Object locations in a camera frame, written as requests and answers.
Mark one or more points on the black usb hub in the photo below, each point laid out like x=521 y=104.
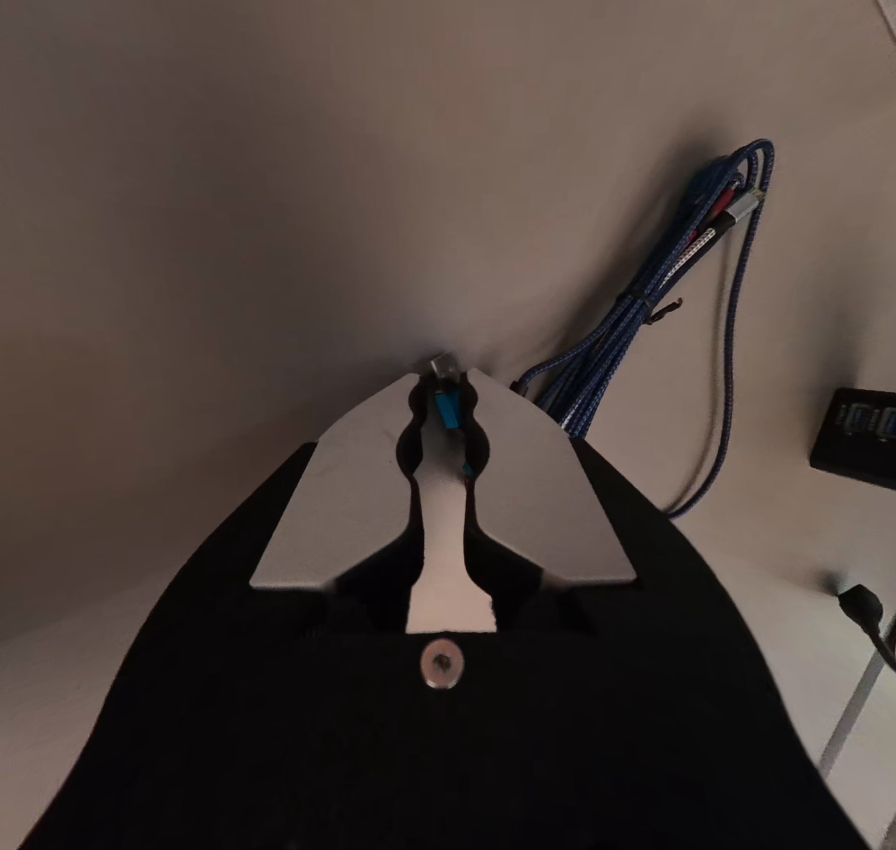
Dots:
x=854 y=458

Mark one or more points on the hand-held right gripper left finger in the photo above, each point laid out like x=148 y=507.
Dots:
x=336 y=514

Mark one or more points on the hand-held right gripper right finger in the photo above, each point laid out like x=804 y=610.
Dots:
x=553 y=514

